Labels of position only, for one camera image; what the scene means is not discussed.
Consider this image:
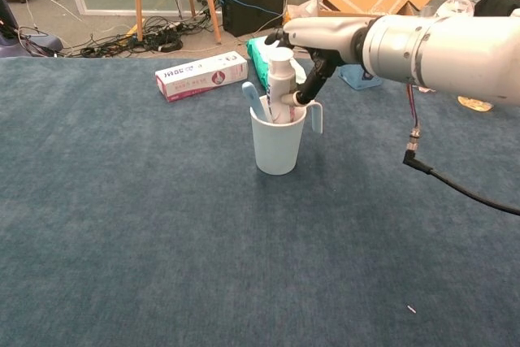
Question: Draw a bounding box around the pale blue handled cup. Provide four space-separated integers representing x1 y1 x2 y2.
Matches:
249 93 324 176

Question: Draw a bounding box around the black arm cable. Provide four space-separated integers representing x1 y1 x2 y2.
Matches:
401 82 520 217

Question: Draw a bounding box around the blue felt table mat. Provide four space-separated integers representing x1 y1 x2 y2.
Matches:
0 56 520 347

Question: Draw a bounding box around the light blue cube box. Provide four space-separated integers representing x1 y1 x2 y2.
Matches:
338 64 384 91

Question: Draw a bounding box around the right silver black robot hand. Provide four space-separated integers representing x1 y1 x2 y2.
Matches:
263 15 381 108

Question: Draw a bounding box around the black floor cable bundle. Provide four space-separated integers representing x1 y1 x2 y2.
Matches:
67 13 220 59

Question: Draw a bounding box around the yellow tea bottle white cap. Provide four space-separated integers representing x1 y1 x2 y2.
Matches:
457 8 520 112

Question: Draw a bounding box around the light blue toothbrush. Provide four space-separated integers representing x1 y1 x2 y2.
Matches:
241 81 265 123

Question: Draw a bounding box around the green wet wipes pack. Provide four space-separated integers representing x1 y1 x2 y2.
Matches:
246 37 309 92

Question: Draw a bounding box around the white toothpaste carton box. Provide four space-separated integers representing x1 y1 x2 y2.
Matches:
154 50 249 103

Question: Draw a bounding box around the white toothpaste tube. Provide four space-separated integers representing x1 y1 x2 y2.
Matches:
266 46 300 125

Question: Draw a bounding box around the black cloth cover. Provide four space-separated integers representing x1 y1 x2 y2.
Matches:
473 0 520 18

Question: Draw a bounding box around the white plastic bag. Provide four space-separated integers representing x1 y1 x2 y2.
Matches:
285 0 320 25

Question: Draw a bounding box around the blue-grey machine base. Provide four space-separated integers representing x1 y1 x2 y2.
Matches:
0 0 64 58

